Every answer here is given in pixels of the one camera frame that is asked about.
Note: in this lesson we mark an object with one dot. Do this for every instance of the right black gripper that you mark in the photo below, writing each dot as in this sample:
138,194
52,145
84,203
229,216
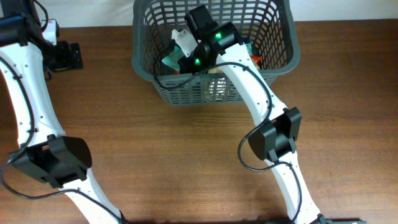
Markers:
185,68

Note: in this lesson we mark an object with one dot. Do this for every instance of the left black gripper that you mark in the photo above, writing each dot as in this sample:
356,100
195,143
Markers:
68,61

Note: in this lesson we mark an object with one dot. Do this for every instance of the teal white wipes pack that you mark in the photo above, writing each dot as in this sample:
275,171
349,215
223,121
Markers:
172,59

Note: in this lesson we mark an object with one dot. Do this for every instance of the beige snack bag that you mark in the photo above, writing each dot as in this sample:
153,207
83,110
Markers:
221,90

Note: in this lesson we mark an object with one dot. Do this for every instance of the blue cardboard box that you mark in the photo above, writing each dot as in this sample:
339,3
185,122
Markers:
248,45

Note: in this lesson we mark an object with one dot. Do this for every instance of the orange pasta packet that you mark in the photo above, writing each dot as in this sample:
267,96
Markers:
255,59

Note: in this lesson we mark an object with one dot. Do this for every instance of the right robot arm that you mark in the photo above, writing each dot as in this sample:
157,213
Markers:
208,45

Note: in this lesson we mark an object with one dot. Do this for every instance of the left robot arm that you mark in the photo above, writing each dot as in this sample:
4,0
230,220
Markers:
30,52

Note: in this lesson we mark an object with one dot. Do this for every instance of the grey plastic basket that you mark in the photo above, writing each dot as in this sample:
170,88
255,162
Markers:
268,25

